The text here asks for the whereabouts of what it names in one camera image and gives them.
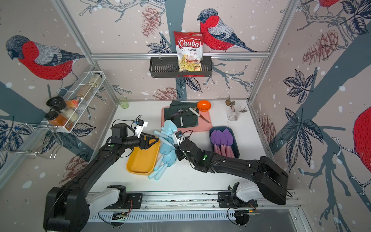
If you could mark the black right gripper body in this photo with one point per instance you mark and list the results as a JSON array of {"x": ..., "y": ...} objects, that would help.
[{"x": 180, "y": 155}]

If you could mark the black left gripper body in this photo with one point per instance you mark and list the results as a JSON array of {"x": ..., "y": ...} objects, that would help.
[{"x": 142, "y": 145}]

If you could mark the yellow plastic tray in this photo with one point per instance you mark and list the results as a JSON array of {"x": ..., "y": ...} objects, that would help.
[{"x": 143, "y": 161}]

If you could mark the purple shovel pink handle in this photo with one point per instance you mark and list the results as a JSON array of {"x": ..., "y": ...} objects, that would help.
[
  {"x": 212, "y": 138},
  {"x": 221, "y": 140},
  {"x": 230, "y": 141}
]

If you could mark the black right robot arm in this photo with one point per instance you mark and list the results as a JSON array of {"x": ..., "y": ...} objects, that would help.
[{"x": 271, "y": 180}]

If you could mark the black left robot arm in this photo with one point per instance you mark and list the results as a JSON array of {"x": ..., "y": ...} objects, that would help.
[{"x": 66, "y": 207}]

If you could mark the teal storage box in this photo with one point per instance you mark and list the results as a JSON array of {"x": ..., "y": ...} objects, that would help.
[{"x": 234, "y": 145}]

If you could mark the pink cutting board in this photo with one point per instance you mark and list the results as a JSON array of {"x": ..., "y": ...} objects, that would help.
[{"x": 202, "y": 125}]

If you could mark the dark metal spoon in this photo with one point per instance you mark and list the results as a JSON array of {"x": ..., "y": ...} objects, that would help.
[{"x": 184, "y": 114}]

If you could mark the dark green cloth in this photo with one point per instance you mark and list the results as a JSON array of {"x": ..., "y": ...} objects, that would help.
[{"x": 188, "y": 121}]

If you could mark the small green glass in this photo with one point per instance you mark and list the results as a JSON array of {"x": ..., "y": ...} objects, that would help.
[{"x": 123, "y": 102}]

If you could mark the orange bowl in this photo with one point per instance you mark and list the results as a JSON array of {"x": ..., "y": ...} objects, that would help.
[{"x": 204, "y": 105}]

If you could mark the clear cup with utensils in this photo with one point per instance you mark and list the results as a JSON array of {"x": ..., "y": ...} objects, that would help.
[{"x": 234, "y": 110}]

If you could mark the orange spice jar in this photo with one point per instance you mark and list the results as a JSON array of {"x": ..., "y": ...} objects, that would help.
[{"x": 56, "y": 119}]

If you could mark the black lid spice jar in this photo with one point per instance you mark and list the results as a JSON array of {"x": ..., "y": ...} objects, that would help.
[{"x": 56, "y": 103}]

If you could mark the Chuba cassava chips bag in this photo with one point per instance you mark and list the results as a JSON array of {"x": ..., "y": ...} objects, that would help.
[{"x": 189, "y": 48}]

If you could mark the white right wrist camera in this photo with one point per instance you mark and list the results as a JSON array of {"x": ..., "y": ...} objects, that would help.
[{"x": 179, "y": 137}]

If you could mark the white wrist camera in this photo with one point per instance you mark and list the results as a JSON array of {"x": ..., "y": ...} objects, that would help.
[
  {"x": 140, "y": 125},
  {"x": 179, "y": 137}
]

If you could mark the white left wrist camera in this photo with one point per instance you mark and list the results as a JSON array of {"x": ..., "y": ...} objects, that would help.
[{"x": 140, "y": 125}]

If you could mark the white handled knife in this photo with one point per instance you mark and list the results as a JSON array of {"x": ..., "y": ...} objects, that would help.
[{"x": 199, "y": 115}]

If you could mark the white handled small spoon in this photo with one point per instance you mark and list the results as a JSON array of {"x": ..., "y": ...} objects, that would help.
[{"x": 180, "y": 111}]

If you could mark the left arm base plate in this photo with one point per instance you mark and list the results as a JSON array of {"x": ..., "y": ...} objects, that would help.
[{"x": 125, "y": 200}]

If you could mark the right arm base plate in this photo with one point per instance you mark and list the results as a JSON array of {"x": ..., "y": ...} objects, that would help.
[{"x": 229, "y": 199}]

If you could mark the black wire basket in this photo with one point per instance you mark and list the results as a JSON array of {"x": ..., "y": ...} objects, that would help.
[{"x": 167, "y": 67}]

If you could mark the white wire spice rack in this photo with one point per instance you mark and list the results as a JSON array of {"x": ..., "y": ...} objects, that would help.
[{"x": 83, "y": 94}]

